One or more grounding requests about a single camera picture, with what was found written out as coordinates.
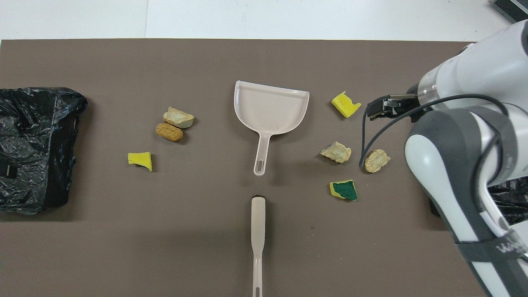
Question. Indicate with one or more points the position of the yellow and green sponge piece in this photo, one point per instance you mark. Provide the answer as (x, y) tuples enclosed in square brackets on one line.
[(345, 190)]

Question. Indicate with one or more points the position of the notched yellow sponge piece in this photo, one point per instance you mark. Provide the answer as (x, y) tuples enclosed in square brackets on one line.
[(345, 104)]

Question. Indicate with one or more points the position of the grey ribbed device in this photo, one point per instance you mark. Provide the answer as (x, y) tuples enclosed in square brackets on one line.
[(513, 9)]

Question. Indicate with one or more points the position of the brown table mat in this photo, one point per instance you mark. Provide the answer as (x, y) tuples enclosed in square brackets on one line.
[(123, 247)]

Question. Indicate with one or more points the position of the beige brush with black bristles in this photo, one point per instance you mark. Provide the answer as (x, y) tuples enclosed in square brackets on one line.
[(258, 222)]

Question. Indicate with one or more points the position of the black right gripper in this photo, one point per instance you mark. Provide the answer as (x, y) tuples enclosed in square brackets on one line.
[(400, 105)]

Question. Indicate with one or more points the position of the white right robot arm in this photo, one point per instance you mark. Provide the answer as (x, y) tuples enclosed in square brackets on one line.
[(486, 66)]

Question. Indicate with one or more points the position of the bin with black bag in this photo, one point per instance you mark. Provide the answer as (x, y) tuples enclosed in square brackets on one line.
[(33, 144), (511, 198)]

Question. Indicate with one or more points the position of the beige sponge chunk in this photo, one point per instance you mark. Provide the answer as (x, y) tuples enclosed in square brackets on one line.
[(178, 117), (377, 161), (336, 152)]

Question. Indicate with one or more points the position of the beige plastic dustpan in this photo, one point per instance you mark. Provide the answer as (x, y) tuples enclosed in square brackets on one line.
[(268, 109)]

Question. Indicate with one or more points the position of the yellow sponge wedge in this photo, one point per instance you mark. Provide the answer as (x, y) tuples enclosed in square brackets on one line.
[(141, 159)]

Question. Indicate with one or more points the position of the brown oval sponge piece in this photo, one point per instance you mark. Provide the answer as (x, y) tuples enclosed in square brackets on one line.
[(169, 132)]

